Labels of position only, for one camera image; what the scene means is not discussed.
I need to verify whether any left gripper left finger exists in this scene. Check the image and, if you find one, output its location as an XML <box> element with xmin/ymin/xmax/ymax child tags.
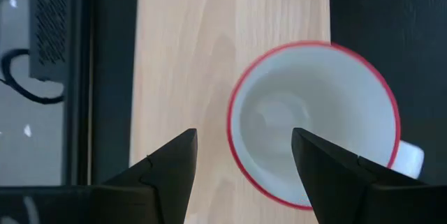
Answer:
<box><xmin>104</xmin><ymin>128</ymin><xmax>198</xmax><ymax>224</ymax></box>

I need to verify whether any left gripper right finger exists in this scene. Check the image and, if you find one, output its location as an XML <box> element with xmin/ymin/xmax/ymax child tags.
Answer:
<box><xmin>291</xmin><ymin>128</ymin><xmax>447</xmax><ymax>224</ymax></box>

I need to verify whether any grey patterned white mug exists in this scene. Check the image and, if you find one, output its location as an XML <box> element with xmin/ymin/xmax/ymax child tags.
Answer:
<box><xmin>226</xmin><ymin>40</ymin><xmax>425</xmax><ymax>211</ymax></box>

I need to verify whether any black computer tower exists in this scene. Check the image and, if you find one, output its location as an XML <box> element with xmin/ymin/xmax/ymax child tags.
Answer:
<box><xmin>29</xmin><ymin>0</ymin><xmax>69</xmax><ymax>82</ymax></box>

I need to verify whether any black table frame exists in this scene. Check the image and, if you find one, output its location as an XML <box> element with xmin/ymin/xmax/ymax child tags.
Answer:
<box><xmin>62</xmin><ymin>0</ymin><xmax>94</xmax><ymax>186</ymax></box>

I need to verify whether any coiled black cable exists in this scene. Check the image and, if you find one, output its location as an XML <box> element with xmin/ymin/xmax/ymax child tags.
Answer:
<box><xmin>0</xmin><ymin>48</ymin><xmax>66</xmax><ymax>105</ymax></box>

